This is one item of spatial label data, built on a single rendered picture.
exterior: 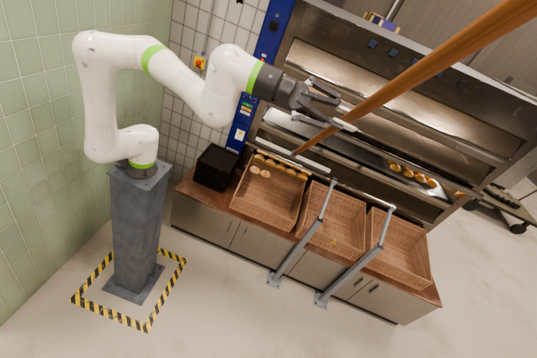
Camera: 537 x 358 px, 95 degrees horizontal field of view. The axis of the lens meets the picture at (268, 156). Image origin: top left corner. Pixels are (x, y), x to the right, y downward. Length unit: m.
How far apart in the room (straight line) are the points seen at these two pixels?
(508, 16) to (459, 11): 9.81
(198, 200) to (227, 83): 1.56
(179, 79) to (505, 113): 2.08
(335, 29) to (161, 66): 1.28
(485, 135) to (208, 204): 2.14
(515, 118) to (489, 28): 2.03
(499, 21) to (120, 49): 0.92
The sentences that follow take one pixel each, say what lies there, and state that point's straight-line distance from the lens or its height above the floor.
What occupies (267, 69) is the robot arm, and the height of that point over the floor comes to 1.99.
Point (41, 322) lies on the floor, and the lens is 2.39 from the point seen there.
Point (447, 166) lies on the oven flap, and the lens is 2.40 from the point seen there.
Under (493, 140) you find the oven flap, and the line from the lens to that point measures 2.41.
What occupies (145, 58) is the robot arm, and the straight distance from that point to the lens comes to 0.98.
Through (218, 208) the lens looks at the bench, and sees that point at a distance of 2.09.
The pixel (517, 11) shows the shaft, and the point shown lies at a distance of 0.34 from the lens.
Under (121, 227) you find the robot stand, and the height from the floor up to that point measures 0.79.
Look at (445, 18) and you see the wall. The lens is 10.05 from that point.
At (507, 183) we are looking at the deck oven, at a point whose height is 0.25.
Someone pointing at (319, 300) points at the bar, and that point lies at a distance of 2.71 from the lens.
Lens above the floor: 2.18
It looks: 35 degrees down
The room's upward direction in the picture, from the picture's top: 24 degrees clockwise
